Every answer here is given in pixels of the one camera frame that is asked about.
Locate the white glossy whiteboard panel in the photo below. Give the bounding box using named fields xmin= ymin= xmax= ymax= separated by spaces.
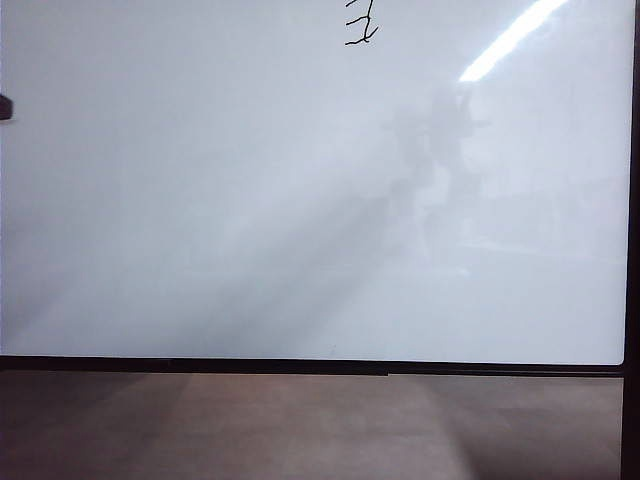
xmin=0 ymin=0 xmax=634 ymax=366

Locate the black marker ink number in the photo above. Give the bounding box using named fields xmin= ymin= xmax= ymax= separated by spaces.
xmin=344 ymin=0 xmax=380 ymax=47

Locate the black whiteboard stand frame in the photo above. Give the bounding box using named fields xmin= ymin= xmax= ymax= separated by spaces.
xmin=0 ymin=0 xmax=640 ymax=480

